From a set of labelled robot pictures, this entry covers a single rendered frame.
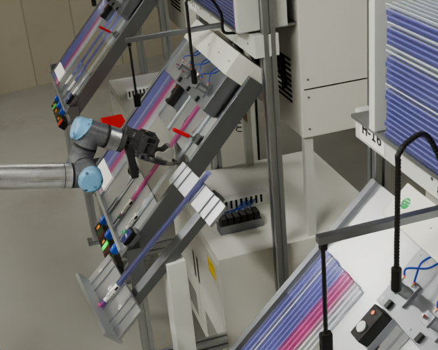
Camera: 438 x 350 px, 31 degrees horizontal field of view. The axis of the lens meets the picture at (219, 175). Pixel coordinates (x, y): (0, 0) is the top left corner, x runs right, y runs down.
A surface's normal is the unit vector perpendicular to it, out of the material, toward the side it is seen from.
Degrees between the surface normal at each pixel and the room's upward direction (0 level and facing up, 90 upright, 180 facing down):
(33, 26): 90
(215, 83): 47
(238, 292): 90
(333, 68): 90
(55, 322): 0
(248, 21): 90
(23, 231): 0
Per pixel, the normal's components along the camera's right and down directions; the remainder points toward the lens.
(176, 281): 0.38, 0.37
